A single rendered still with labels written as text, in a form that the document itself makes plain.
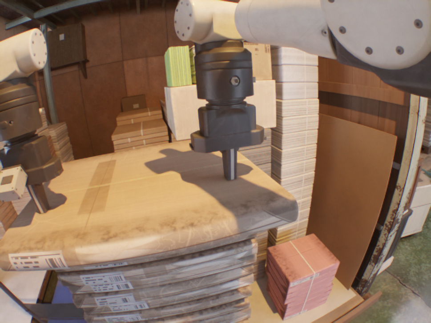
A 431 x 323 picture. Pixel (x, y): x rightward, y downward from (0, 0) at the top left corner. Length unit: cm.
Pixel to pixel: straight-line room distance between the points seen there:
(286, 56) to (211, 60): 73
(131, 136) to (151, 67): 274
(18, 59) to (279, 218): 44
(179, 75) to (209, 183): 56
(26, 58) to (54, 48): 433
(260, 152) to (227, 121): 66
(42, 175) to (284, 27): 37
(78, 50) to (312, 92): 404
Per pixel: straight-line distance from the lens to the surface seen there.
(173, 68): 86
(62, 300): 161
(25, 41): 37
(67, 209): 41
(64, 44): 462
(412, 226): 222
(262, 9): 25
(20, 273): 219
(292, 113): 105
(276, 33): 24
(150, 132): 203
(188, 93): 85
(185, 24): 33
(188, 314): 71
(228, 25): 34
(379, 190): 114
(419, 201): 207
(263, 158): 100
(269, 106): 97
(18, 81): 38
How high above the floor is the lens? 127
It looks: 21 degrees down
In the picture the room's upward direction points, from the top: 5 degrees counter-clockwise
